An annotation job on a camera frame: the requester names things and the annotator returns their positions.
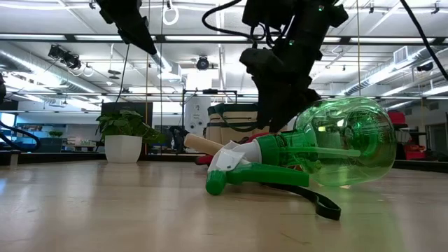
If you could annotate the beige gardening bag green trim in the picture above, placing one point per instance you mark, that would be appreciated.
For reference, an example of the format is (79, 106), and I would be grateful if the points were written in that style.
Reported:
(231, 120)

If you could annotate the potted plant white pot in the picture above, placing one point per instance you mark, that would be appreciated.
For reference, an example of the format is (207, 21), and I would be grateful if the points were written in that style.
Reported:
(122, 147)

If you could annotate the black round ceiling camera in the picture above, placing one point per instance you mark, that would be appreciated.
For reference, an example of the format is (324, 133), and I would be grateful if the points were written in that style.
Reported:
(202, 63)

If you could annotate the black ceiling spotlight cluster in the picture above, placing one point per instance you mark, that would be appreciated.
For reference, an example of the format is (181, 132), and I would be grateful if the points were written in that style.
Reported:
(66, 57)

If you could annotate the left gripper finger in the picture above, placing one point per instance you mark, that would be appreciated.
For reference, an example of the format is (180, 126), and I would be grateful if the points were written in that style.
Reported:
(129, 21)

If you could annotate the green spray bottle white head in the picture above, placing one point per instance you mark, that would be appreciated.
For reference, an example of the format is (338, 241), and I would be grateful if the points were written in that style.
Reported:
(350, 140)

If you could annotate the white wall appliance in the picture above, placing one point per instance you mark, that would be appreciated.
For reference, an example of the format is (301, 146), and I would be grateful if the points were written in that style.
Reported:
(197, 115)

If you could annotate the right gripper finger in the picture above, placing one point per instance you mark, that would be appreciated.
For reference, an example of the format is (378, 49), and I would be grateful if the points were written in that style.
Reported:
(278, 108)

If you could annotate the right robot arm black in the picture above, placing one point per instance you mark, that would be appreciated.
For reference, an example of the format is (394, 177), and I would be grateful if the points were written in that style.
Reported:
(297, 17)

